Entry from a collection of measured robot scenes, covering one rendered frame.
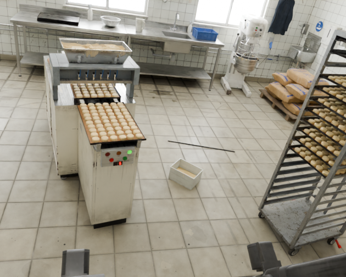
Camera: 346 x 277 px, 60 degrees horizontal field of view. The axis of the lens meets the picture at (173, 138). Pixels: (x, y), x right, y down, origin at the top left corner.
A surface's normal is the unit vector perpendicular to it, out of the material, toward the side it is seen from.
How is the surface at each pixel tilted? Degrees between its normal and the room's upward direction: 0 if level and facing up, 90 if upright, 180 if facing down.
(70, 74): 90
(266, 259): 21
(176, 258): 0
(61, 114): 90
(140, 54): 90
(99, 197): 90
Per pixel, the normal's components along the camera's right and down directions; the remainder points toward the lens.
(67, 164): 0.39, 0.54
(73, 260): 0.24, -0.49
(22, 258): 0.16, -0.84
